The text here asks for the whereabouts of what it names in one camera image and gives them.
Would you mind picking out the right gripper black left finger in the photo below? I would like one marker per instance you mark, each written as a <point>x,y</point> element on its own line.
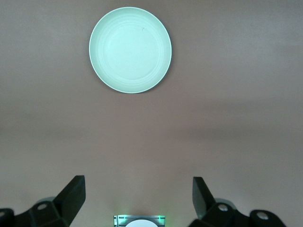
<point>68,203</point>

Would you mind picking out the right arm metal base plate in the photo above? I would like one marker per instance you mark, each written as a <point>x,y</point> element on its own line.
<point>117,221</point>

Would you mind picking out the pale green round plate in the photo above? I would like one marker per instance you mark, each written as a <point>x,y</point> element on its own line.
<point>130,49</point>

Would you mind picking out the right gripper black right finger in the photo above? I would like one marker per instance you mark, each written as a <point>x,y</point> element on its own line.
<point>206,208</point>

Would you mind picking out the brown table cover sheet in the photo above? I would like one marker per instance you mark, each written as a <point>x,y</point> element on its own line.
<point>236,118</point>

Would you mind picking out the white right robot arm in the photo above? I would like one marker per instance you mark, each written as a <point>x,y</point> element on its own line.
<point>139,224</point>

